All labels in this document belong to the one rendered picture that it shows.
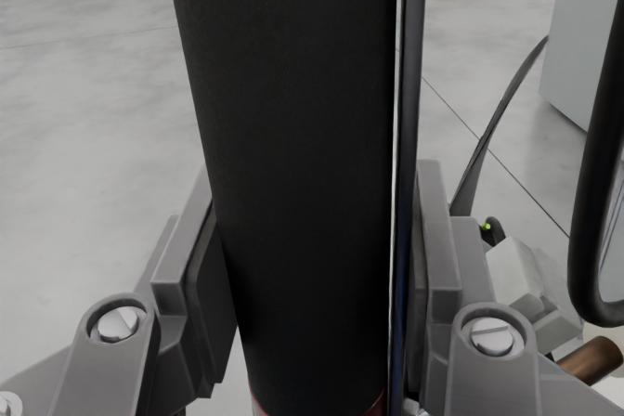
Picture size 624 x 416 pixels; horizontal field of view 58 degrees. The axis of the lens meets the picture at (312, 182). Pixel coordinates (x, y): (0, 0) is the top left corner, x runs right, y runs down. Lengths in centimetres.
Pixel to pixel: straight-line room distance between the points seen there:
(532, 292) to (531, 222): 201
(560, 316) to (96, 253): 222
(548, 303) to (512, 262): 6
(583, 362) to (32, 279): 248
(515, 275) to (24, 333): 203
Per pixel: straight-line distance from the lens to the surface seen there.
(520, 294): 61
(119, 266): 251
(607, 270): 192
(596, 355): 26
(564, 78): 336
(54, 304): 247
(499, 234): 70
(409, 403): 45
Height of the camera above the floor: 158
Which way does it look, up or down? 35 degrees down
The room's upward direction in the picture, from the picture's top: 4 degrees counter-clockwise
